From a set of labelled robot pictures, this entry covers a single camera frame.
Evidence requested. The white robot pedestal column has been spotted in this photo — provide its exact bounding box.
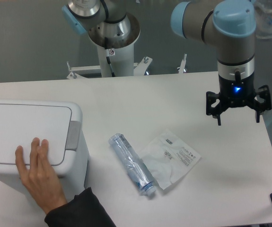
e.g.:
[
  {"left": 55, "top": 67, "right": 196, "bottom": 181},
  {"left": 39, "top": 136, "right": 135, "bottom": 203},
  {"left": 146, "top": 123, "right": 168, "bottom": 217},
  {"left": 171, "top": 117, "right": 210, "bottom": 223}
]
[{"left": 88, "top": 12, "right": 140, "bottom": 78}]

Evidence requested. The crushed clear plastic bottle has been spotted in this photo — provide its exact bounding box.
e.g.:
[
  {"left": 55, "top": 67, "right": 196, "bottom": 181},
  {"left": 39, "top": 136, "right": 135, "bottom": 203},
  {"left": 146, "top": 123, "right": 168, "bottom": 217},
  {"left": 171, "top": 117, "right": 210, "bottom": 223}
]
[{"left": 108, "top": 133, "right": 156, "bottom": 197}]

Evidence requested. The white printed plastic pouch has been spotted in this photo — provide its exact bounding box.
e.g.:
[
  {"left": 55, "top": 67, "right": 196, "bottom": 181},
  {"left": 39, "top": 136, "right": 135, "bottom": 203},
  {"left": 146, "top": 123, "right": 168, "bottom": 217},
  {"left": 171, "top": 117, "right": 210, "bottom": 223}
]
[{"left": 140, "top": 130, "right": 201, "bottom": 190}]

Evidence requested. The clear plastic bag on floor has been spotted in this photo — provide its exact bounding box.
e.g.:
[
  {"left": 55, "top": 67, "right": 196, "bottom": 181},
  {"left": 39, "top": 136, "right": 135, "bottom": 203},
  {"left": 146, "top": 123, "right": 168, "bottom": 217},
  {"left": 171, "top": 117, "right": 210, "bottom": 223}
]
[{"left": 253, "top": 0, "right": 272, "bottom": 39}]

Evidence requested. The white pedestal base frame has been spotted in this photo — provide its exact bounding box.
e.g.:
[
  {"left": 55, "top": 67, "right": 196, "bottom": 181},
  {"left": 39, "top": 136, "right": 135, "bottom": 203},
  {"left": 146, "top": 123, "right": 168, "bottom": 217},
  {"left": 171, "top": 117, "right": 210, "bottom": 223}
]
[{"left": 67, "top": 53, "right": 187, "bottom": 79}]

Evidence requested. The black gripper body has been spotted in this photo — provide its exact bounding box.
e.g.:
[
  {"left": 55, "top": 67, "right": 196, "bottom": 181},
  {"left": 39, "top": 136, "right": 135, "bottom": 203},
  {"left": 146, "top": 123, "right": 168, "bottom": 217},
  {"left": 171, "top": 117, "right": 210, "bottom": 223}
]
[{"left": 219, "top": 73, "right": 255, "bottom": 108}]

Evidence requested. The grey trash can push button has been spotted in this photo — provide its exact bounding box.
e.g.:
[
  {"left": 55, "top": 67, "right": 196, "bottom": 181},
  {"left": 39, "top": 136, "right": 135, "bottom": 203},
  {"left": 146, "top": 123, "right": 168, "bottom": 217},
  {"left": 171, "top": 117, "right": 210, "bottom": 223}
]
[{"left": 65, "top": 121, "right": 81, "bottom": 151}]

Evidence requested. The white trash can lid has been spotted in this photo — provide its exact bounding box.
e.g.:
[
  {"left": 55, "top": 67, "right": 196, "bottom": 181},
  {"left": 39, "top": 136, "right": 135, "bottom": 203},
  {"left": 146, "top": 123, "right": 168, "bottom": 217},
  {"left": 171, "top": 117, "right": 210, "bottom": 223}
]
[{"left": 0, "top": 103, "right": 71, "bottom": 166}]

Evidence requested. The black cable on pedestal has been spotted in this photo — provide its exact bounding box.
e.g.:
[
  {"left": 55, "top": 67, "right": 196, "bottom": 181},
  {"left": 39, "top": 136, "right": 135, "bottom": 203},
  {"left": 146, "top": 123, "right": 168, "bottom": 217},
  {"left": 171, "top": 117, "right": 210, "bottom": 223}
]
[{"left": 103, "top": 37, "right": 116, "bottom": 78}]

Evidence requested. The bare human hand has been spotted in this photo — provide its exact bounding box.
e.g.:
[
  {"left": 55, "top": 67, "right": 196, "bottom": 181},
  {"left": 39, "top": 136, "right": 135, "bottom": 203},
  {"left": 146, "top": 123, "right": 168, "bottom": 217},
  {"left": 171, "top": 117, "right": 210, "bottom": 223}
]
[{"left": 15, "top": 138, "right": 68, "bottom": 214}]

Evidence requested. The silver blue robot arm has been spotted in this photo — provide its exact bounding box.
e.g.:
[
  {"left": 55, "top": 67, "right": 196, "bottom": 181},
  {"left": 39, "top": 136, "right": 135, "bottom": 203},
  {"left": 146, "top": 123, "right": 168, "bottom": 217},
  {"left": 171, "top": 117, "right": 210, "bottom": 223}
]
[{"left": 61, "top": 0, "right": 272, "bottom": 120}]

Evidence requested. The black sleeved forearm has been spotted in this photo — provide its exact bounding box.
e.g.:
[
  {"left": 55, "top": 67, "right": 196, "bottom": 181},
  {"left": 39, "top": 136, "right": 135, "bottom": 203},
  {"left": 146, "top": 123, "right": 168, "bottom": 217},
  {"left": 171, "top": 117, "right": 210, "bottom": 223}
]
[{"left": 44, "top": 187, "right": 115, "bottom": 227}]

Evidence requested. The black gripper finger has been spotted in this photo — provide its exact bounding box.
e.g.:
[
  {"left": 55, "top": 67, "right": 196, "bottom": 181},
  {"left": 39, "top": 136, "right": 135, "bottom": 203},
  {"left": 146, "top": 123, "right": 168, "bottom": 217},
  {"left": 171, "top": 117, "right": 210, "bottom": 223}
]
[
  {"left": 206, "top": 91, "right": 231, "bottom": 126},
  {"left": 245, "top": 85, "right": 272, "bottom": 123}
]

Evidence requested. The white plastic trash can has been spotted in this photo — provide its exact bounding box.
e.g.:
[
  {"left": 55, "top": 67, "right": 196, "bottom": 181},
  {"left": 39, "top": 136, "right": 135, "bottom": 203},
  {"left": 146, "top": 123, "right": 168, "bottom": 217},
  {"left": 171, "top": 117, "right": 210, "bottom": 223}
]
[{"left": 0, "top": 99, "right": 89, "bottom": 199}]

